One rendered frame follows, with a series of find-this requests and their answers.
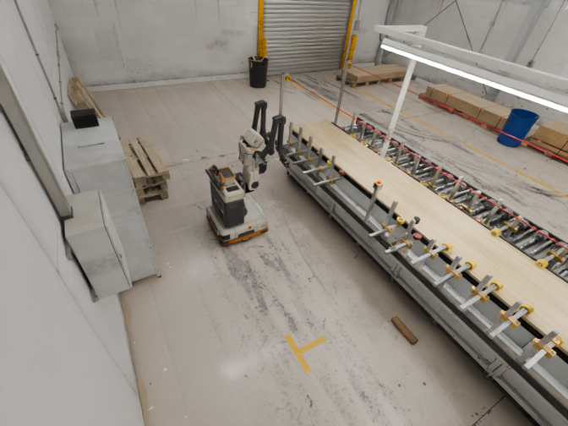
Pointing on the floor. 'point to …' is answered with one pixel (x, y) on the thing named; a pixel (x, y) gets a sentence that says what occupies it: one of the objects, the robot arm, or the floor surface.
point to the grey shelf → (110, 188)
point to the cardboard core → (405, 330)
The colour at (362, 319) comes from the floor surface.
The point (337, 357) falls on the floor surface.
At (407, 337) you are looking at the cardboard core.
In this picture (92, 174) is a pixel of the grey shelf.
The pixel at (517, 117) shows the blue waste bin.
